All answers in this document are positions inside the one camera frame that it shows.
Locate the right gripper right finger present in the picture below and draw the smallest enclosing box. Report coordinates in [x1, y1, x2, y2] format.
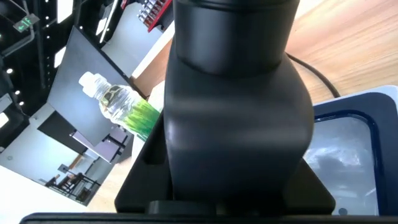
[285, 157, 337, 215]

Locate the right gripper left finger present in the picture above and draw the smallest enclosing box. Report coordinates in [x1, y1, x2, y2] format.
[114, 112, 174, 215]

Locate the clear bottle with green label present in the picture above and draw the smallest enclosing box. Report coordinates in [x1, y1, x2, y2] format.
[78, 71, 162, 142]

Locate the wooden counter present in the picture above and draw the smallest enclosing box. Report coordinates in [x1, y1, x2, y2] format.
[86, 0, 398, 215]

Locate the red shop shelf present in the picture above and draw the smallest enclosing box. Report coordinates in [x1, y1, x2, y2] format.
[120, 0, 174, 33]

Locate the row of bottles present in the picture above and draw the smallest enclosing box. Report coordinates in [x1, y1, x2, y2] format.
[137, 0, 166, 28]

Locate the green exit sign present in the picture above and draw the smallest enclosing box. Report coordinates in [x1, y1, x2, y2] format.
[12, 13, 41, 34]

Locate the black cable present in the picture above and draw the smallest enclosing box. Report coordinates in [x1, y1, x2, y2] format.
[285, 52, 341, 99]

